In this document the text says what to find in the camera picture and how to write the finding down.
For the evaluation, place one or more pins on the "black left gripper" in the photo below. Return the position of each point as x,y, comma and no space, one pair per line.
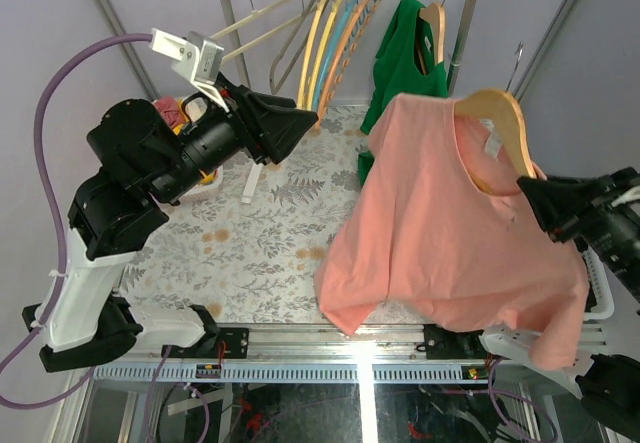
265,132

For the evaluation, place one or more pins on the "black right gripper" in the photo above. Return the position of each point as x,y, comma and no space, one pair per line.
563,203

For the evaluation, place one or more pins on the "wooden hanger with green shirt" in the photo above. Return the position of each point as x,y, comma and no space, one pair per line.
505,112

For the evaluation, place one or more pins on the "salmon pink t shirt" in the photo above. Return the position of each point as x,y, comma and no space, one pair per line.
442,227

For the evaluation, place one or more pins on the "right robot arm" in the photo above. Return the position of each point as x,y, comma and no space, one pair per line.
607,385

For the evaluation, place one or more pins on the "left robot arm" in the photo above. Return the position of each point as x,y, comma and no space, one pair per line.
144,167

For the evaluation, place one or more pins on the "blue plastic hanger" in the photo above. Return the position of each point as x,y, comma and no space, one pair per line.
349,7

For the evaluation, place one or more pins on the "yellow hanger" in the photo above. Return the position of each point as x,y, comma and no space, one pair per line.
304,71
324,21

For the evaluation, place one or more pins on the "green t shirt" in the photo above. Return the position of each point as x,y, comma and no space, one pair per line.
404,71

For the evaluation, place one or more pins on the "right wooden hanger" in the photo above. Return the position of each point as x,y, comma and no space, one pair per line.
434,16

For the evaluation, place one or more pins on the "cream garment in left basket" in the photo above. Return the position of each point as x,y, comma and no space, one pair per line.
196,108

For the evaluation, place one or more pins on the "white right laundry basket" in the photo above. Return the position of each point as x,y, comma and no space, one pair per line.
600,303

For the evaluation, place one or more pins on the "white laundry basket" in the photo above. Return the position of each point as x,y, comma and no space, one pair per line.
200,189
600,303

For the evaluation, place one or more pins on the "yellow garment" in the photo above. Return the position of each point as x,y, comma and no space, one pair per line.
210,178

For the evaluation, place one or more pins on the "white left laundry basket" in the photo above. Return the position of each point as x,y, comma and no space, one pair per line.
200,189

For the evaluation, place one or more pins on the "dusty rose garment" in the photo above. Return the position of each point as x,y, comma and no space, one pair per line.
170,111

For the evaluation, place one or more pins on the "floral table cloth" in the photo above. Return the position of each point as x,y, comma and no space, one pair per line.
255,263

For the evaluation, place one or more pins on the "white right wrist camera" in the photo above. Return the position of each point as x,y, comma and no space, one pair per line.
628,197

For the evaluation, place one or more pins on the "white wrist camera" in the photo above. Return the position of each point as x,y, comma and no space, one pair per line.
197,59
628,197

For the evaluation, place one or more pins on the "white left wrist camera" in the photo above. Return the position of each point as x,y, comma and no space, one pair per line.
197,59

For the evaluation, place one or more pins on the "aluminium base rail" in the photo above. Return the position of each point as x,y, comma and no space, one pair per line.
315,353

